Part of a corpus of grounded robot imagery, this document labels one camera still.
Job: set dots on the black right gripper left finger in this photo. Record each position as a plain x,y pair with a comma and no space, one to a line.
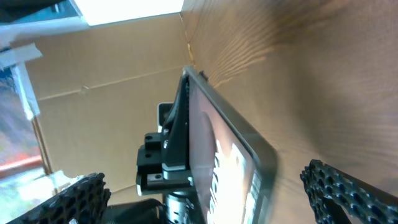
85,201

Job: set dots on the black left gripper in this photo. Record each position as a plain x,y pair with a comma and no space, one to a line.
165,172

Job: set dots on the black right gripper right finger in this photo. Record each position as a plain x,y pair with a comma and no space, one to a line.
334,196

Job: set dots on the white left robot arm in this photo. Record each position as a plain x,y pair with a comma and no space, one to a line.
173,208

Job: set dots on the brown cardboard panel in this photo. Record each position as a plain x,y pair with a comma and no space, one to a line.
98,92

